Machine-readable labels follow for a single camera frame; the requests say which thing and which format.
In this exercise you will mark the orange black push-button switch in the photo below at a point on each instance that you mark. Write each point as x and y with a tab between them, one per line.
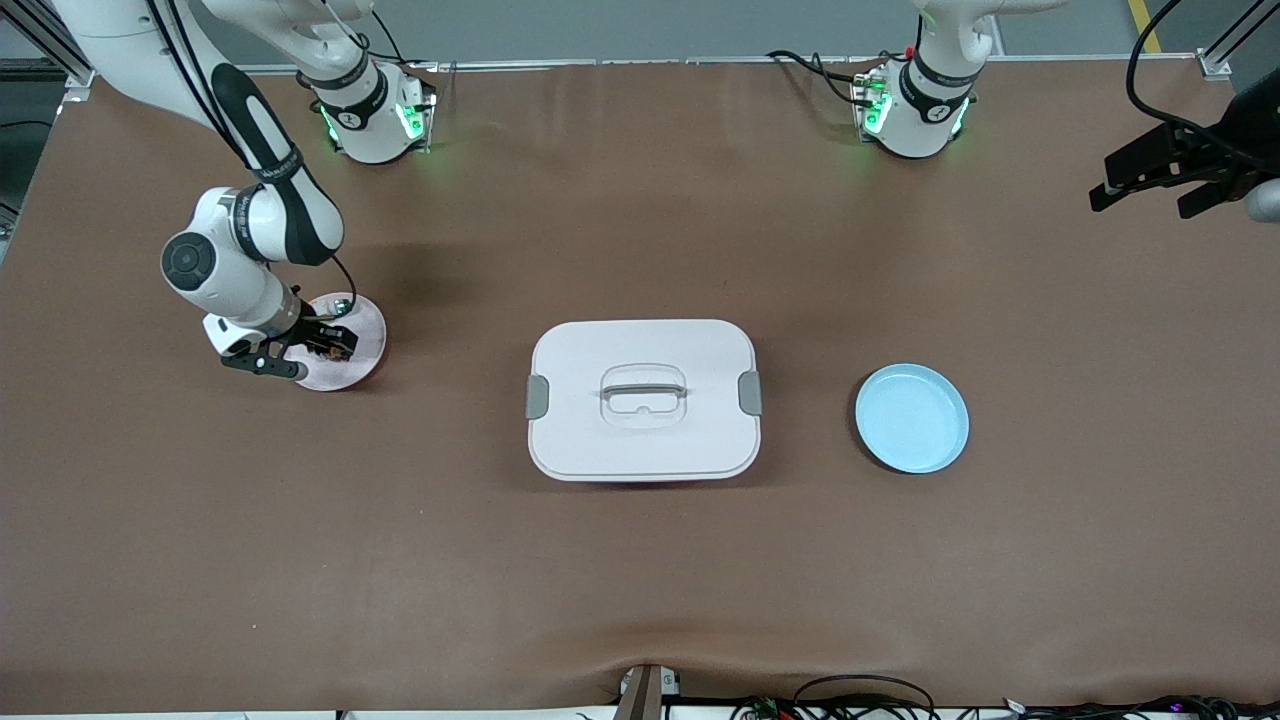
340	350

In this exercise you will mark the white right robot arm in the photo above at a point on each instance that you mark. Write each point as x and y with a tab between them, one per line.
230	290

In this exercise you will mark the white lidded storage box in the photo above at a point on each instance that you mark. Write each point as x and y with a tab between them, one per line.
640	440

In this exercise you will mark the pink round plate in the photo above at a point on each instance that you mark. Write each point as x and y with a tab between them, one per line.
352	374

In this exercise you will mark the light blue round plate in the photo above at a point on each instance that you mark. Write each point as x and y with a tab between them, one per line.
910	420

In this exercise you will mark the small circuit board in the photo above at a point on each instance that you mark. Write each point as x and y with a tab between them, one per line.
768	708

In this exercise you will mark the green clear push-button switch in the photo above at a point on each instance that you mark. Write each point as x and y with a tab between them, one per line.
342	303

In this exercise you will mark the aluminium frame post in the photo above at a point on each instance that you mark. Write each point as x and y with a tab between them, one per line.
78	78
1213	65

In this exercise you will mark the silver table edge rail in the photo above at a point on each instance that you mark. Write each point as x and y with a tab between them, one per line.
640	62

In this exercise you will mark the aluminium profile bracket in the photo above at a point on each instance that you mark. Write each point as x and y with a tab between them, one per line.
648	695

